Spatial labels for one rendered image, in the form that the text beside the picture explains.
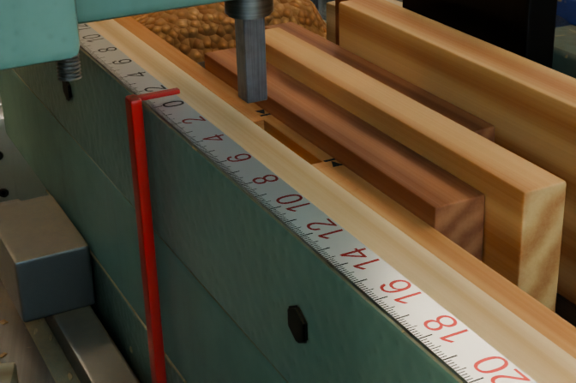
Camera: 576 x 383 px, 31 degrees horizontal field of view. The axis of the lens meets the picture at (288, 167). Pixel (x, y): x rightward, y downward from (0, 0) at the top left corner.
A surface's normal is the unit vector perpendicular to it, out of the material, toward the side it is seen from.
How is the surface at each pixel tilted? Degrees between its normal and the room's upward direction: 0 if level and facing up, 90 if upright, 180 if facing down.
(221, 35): 73
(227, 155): 0
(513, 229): 90
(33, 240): 0
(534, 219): 90
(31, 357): 0
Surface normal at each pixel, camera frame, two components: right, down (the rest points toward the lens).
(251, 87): 0.45, 0.35
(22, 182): 0.12, 0.40
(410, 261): -0.03, -0.91
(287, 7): 0.36, -0.53
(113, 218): -0.89, 0.21
